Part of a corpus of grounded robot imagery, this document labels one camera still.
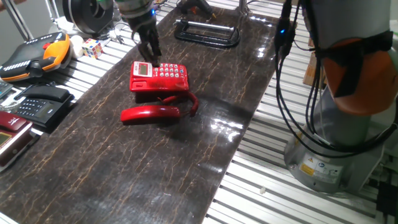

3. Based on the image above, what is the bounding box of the white round object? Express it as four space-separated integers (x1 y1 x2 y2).
69 34 85 59

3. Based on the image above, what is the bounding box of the upright metal post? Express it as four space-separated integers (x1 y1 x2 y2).
238 0 251 15

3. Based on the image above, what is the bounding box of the black strap on robot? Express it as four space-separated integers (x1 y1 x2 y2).
313 30 394 98

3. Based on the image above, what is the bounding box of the dark red telephone base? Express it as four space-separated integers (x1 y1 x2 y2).
0 123 40 174

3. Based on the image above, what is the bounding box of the large black spool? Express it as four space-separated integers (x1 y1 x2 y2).
62 0 114 35

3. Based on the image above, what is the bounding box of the dark red telephone handset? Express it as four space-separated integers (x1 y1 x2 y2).
0 111 29 133

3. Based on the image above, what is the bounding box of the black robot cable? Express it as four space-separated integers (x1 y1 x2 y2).
304 46 324 134

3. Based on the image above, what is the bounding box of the black telephone base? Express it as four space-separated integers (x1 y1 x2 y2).
12 93 75 129

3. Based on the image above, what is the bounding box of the large wooden block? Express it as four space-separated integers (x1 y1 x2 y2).
303 52 324 88

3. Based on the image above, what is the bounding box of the grey keypad device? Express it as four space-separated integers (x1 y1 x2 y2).
0 80 14 99

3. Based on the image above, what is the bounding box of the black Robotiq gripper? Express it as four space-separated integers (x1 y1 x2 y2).
126 14 163 67

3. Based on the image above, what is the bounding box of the dark marble pattern mat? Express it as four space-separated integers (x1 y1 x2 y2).
0 6 280 224

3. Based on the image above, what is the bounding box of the white coiled phone cord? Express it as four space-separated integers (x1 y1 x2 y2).
0 88 26 111

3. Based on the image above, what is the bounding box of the black glue gun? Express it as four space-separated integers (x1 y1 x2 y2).
177 0 217 19

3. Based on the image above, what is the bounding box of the slanted metal pole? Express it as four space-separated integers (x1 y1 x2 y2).
1 0 34 42

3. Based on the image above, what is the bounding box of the black cable with lit plug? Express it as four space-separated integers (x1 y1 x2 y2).
274 0 398 159

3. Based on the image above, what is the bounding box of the Rubik's cube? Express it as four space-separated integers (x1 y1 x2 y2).
81 37 104 60

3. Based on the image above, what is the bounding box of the black telephone handset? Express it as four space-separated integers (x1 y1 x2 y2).
21 85 71 103

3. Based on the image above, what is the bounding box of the black orange teach pendant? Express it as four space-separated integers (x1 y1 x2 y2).
0 30 73 83

